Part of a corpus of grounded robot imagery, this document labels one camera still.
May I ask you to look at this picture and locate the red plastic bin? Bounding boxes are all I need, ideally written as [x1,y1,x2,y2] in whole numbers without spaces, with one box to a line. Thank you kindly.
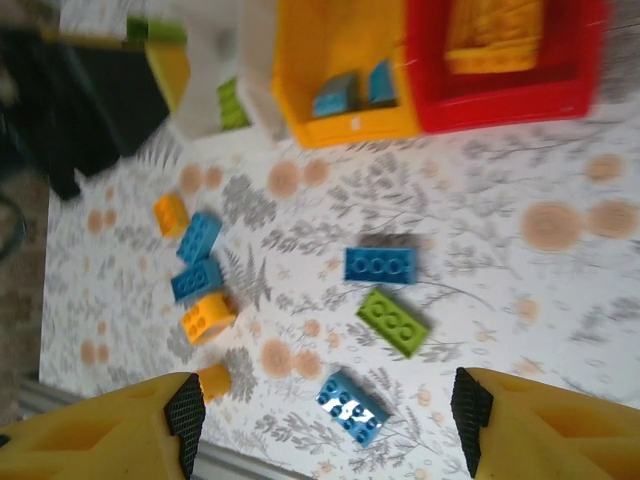
[403,0,615,135]

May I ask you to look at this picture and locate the floral table cover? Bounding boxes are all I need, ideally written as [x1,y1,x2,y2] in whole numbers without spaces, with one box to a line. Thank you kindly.
[39,99,640,480]

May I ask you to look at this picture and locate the orange rounded lego piece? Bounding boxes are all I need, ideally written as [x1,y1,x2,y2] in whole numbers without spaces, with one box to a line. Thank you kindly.
[197,363,233,404]
[179,292,238,346]

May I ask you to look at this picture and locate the white plastic bin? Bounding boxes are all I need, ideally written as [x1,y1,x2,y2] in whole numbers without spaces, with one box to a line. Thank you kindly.
[169,0,292,147]

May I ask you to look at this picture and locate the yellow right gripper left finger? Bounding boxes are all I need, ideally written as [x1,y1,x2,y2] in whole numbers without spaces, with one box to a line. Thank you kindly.
[0,372,207,480]

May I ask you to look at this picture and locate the small green lego brick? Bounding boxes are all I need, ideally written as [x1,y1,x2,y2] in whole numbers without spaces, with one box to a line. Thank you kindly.
[217,79,252,132]

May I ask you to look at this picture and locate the blue lego brick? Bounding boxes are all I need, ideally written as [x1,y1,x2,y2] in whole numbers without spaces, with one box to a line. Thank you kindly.
[175,212,224,265]
[367,59,402,110]
[170,259,224,304]
[312,72,362,120]
[315,369,393,448]
[343,244,419,286]

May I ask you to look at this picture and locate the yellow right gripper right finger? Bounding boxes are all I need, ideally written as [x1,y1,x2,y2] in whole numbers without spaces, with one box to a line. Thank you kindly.
[449,367,640,480]

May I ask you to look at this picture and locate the yellow plastic bin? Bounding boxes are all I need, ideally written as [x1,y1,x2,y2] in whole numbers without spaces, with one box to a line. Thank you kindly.
[272,0,422,150]

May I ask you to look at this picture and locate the orange long lego brick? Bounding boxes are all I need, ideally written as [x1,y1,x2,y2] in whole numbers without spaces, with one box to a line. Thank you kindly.
[443,47,540,77]

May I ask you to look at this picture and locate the small orange lego brick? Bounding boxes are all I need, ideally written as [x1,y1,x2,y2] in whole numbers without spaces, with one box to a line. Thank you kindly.
[152,193,191,239]

